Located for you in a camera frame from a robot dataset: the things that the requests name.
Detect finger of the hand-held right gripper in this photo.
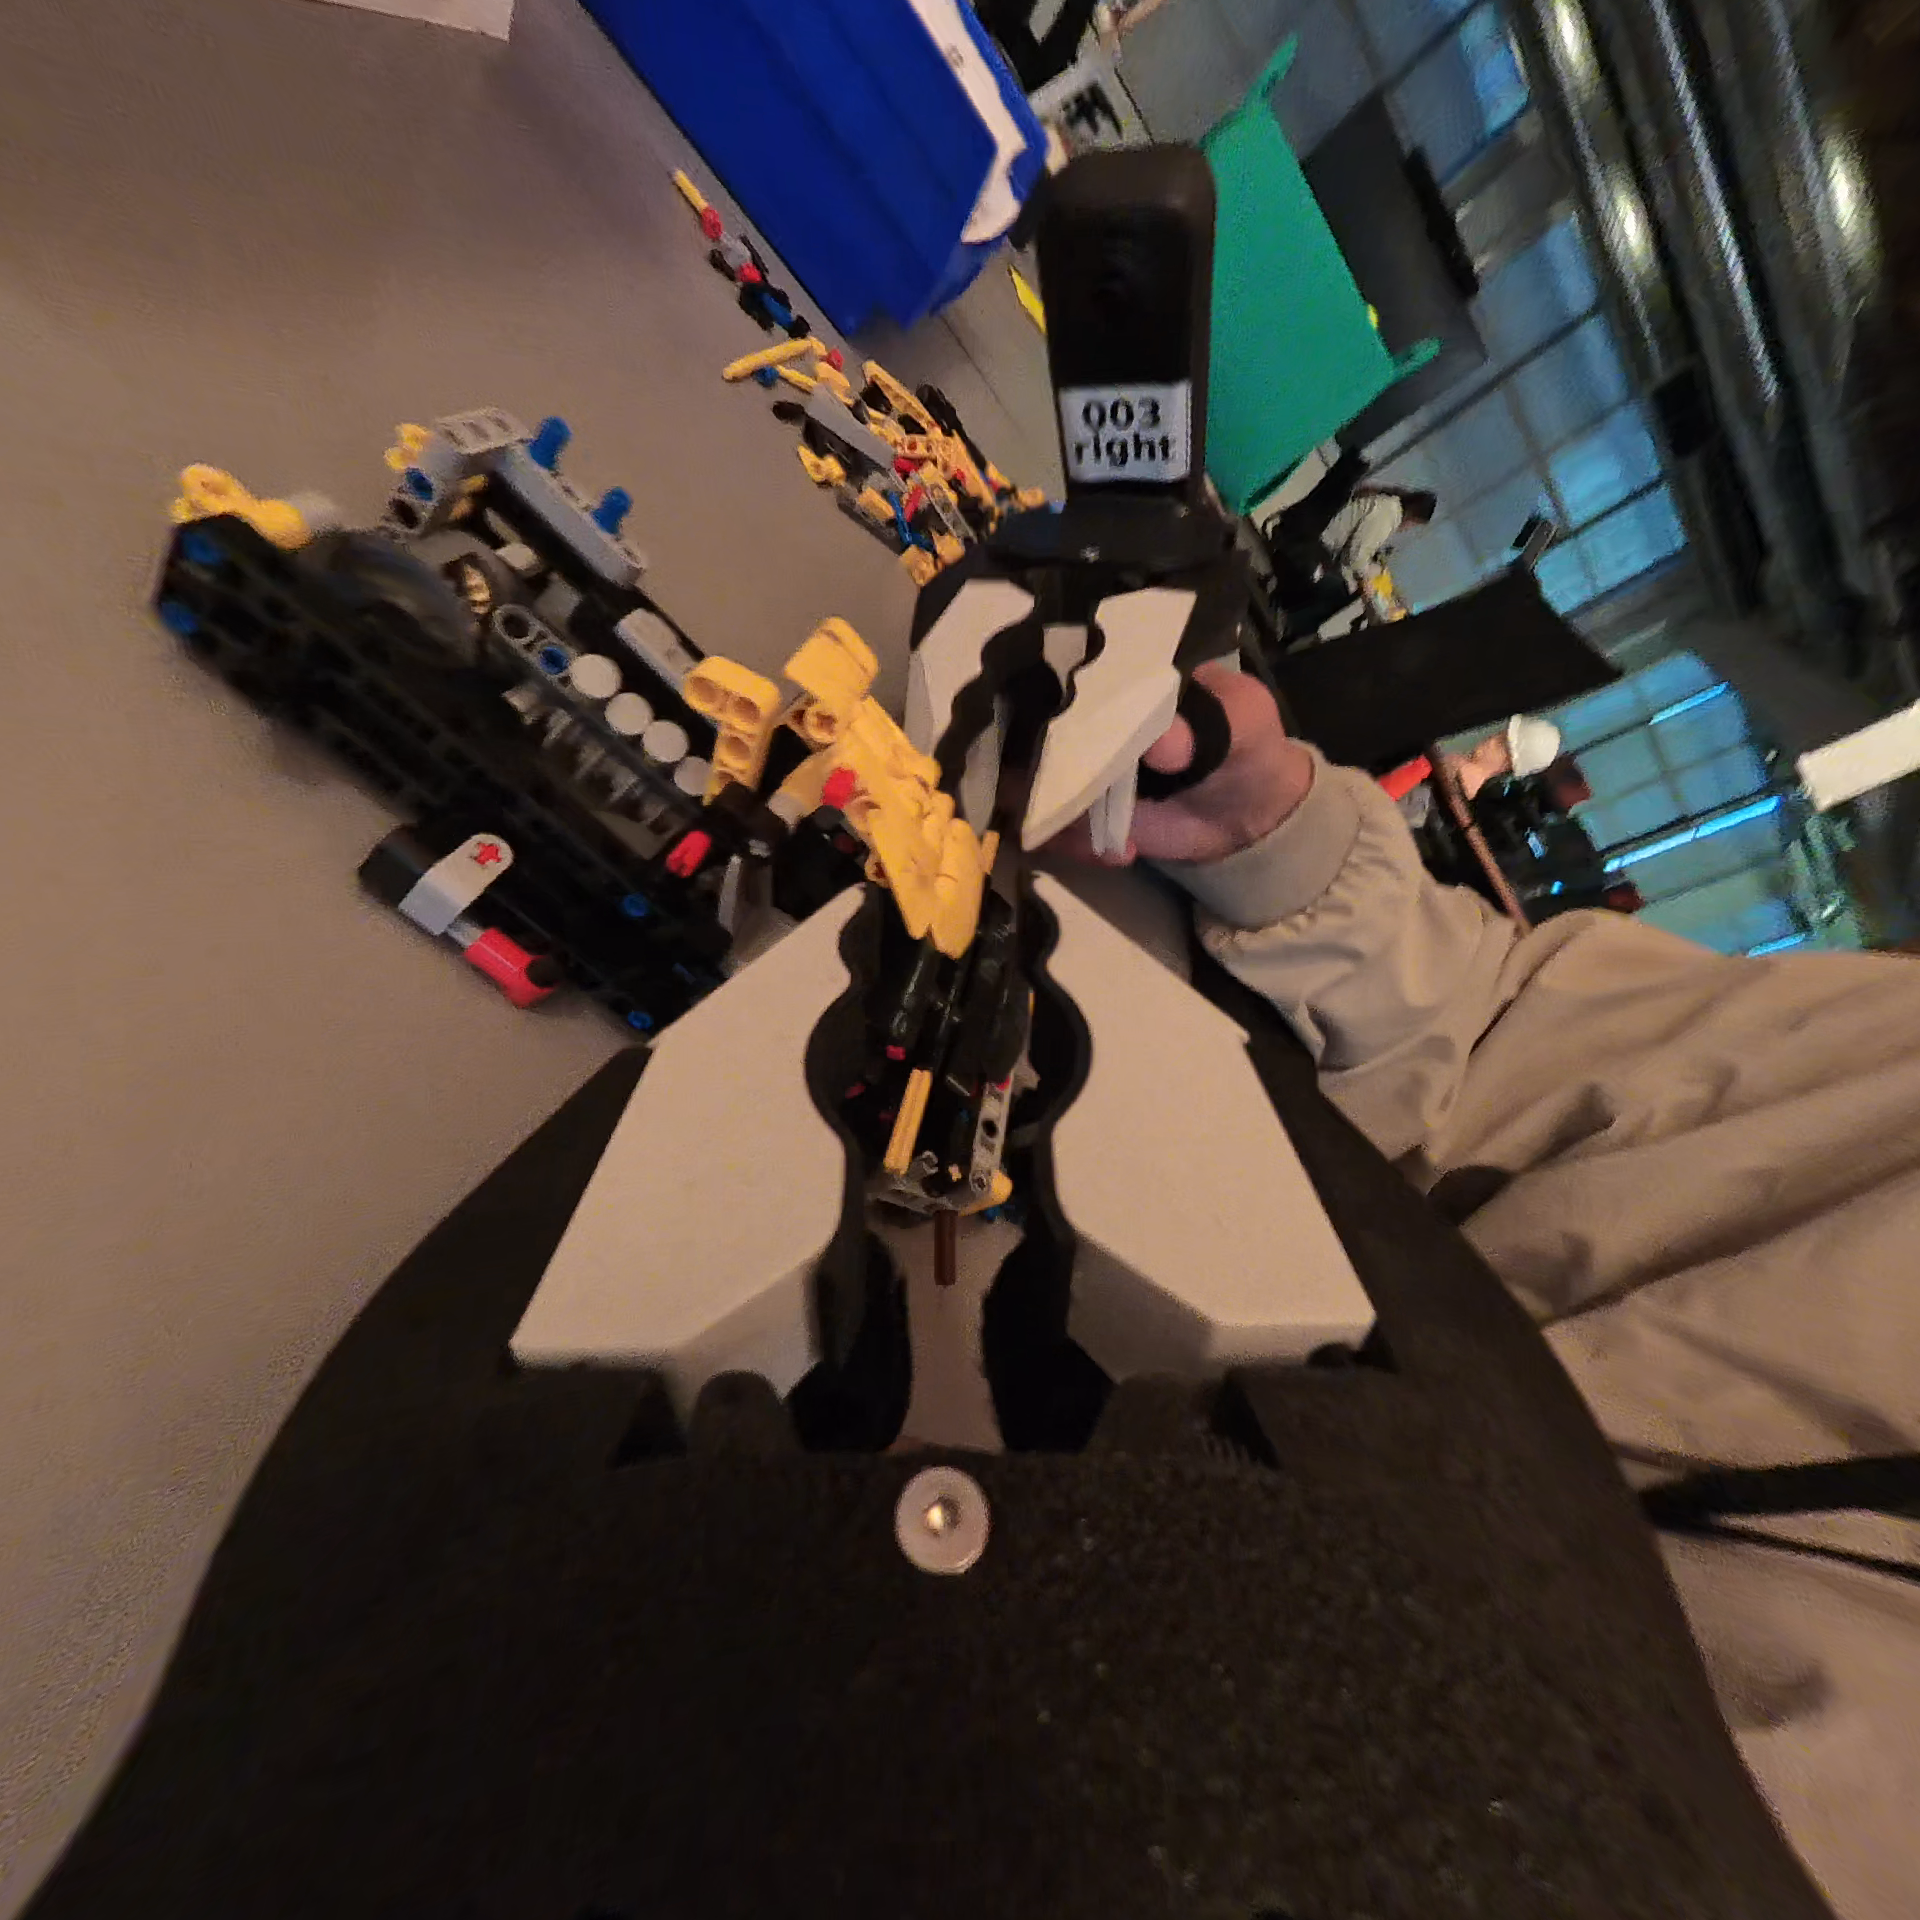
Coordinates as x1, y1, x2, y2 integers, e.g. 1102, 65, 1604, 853
908, 575, 1051, 840
1019, 590, 1203, 848

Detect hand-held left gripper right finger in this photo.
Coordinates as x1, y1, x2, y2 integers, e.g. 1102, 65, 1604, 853
1026, 873, 1379, 1377

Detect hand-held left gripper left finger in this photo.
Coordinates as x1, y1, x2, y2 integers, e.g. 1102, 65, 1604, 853
509, 881, 885, 1389

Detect yellow black brick subassembly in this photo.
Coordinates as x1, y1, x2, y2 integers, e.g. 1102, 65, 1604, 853
680, 615, 1004, 962

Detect pile of bricks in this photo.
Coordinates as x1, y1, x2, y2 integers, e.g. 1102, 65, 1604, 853
667, 166, 1051, 590

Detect black brick car chassis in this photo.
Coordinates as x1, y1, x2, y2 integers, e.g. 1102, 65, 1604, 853
150, 415, 1038, 1288

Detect person's right forearm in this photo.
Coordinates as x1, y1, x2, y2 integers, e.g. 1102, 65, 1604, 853
1190, 743, 1653, 1173

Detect grey desk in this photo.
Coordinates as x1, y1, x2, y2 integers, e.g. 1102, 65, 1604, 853
0, 0, 1080, 1875

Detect person's right hand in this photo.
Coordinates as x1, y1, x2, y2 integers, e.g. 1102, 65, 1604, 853
1127, 666, 1320, 869

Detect teal fabric bin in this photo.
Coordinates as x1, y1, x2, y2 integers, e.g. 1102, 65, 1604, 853
1190, 32, 1444, 519

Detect white printed paper sheets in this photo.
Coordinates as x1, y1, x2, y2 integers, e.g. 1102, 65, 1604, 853
914, 0, 1038, 248

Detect blue plastic bin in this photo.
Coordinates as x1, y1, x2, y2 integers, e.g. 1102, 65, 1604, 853
575, 0, 1051, 338

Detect person's beige jacket torso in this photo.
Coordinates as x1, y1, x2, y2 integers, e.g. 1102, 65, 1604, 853
1411, 907, 1920, 1920

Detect instruction booklet with car picture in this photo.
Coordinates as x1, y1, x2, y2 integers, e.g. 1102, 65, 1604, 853
322, 0, 518, 42

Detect white hanging printed sign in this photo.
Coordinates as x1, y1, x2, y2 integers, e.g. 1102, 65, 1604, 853
1791, 704, 1920, 810

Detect dark wall monitor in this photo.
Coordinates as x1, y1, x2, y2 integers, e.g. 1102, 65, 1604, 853
1306, 105, 1487, 451

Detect metal air duct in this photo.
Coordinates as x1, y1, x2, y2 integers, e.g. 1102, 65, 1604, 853
1515, 0, 1877, 677

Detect black lanyard strap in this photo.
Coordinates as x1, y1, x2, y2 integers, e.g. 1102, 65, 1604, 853
1640, 1455, 1920, 1584

